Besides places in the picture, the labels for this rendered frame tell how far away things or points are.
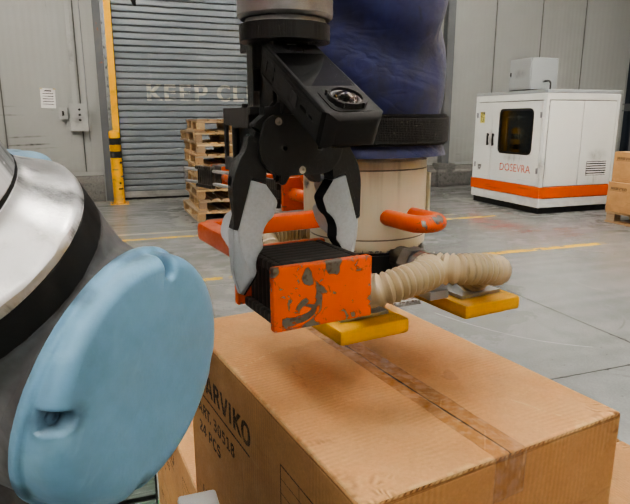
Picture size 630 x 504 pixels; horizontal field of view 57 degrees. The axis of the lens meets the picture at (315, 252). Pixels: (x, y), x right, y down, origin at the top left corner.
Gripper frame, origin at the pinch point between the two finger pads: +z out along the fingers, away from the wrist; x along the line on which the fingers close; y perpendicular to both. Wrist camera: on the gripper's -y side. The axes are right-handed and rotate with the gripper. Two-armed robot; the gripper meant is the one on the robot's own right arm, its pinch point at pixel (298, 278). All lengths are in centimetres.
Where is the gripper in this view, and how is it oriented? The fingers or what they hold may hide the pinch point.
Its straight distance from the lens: 47.9
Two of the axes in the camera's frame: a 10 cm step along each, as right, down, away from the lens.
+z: 0.0, 9.7, 2.3
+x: -8.8, 1.1, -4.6
